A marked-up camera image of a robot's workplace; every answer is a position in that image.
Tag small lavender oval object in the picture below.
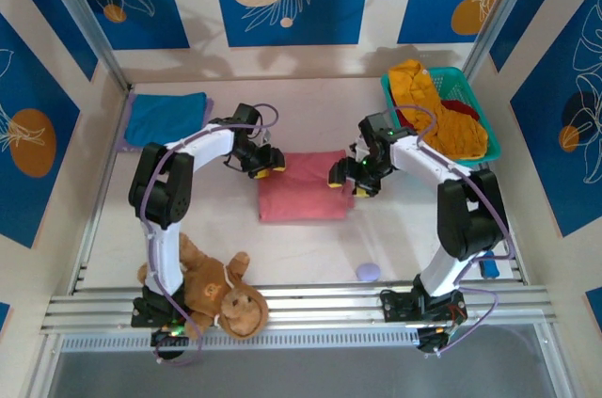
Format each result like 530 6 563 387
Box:
356 263 382 282

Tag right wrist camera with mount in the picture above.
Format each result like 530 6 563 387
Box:
347 134 371 159

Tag aluminium frame post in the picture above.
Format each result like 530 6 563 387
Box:
32 0 131 91
458 0 551 87

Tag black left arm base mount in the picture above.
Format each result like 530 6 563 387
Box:
130 296 189 329

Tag small blue object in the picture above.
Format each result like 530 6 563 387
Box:
478 250 500 279

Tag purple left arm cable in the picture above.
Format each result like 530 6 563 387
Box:
140 103 279 367

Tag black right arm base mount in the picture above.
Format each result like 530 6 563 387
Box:
378 287 467 325

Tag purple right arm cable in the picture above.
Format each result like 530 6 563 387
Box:
392 105 516 359

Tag aluminium table side rail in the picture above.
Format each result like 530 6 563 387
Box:
454 80 531 285
69 85 135 295

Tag teal plastic basket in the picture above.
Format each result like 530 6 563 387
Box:
379 66 502 163

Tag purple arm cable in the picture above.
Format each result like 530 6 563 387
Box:
392 105 516 359
140 103 279 367

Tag pink polo shirt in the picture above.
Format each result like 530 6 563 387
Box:
256 148 356 224

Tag orange t-shirt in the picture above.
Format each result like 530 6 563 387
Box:
388 58 490 160

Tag brown teddy bear plush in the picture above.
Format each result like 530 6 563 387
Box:
136 231 270 339

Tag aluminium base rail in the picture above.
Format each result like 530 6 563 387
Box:
40 282 561 336

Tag perforated grey cable tray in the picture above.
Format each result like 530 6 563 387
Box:
58 326 422 353

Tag lavender cloth mat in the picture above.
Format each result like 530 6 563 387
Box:
117 92 215 154

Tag folded blue t-shirt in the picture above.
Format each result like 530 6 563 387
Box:
124 91 208 151

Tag red t-shirt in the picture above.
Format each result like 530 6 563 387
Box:
393 97 481 131

